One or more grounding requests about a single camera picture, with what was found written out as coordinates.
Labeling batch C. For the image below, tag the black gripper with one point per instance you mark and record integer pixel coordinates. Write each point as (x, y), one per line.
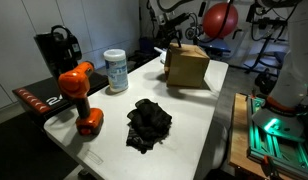
(169, 29)

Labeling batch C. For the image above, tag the white wipes canister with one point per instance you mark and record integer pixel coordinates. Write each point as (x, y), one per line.
(116, 69)

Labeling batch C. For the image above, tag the brown cardboard box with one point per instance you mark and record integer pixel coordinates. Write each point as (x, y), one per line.
(185, 65)

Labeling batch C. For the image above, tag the green lit aluminium frame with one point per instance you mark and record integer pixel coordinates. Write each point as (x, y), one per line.
(290, 157)

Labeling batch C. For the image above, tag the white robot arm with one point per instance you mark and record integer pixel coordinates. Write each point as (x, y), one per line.
(292, 83)

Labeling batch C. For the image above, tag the black crumpled cloth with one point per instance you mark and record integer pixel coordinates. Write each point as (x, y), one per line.
(149, 124)

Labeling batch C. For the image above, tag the red exercise ball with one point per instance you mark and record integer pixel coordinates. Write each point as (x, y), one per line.
(221, 19)

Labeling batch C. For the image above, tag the orange cordless drill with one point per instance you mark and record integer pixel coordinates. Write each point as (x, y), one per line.
(74, 84)

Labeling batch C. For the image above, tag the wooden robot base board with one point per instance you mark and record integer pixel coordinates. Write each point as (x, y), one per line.
(286, 128)

